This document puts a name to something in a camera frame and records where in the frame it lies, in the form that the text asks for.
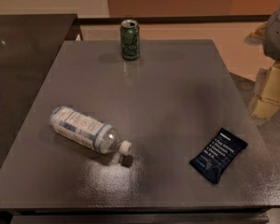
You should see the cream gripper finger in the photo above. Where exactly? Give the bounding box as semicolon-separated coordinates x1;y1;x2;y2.
245;22;267;45
249;62;280;119

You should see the green soda can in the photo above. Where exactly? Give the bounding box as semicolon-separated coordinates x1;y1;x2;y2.
120;20;140;61

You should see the clear plastic water bottle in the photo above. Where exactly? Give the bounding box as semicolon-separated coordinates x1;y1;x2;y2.
49;105;132;156

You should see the black side cabinet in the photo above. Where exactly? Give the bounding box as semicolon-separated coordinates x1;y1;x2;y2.
0;14;81;169

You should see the dark blue rxbar wrapper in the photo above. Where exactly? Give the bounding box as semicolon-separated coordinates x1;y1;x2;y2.
189;128;248;185

